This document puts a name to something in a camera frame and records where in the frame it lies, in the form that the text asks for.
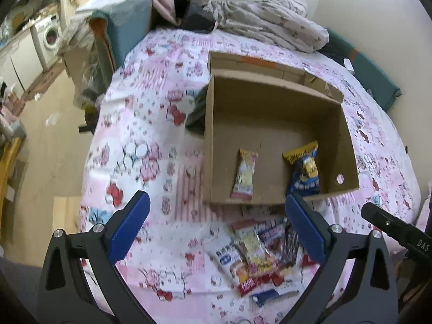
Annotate pink yellow snack packet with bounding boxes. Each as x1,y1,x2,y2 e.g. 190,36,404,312
230,148,258,200

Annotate white rice cake packet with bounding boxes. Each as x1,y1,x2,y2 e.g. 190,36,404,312
204,233,257,297

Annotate dark green cloth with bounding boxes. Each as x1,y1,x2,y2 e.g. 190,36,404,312
185,86,208,135

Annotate pink cartoon bed sheet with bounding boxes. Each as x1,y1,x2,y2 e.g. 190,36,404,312
80,29,421,323

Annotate toast cartoon snack packet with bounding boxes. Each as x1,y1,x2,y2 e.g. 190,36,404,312
231,220,280,277

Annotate crumpled floral blanket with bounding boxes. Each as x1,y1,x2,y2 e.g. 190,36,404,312
190,0,329,53

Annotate black bag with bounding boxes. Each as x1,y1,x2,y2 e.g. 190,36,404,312
174,0,216,34

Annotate white washing machine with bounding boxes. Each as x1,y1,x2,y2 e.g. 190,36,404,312
30,13,62,72

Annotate pink cloth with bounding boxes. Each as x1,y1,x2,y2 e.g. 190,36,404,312
153,0,178,26

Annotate blue yellow chip bag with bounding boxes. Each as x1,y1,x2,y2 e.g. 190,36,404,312
283,140,320,196

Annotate teal headboard pad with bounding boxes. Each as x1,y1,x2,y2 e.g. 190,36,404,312
319,28,402,111

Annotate dark dried fruit packet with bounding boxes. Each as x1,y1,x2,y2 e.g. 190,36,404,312
280,222,299,267

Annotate white blue flat packet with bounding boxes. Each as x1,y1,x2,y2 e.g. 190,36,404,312
251,284,303,307

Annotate brown cardboard box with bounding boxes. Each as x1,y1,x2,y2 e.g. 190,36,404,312
204,51,359,205

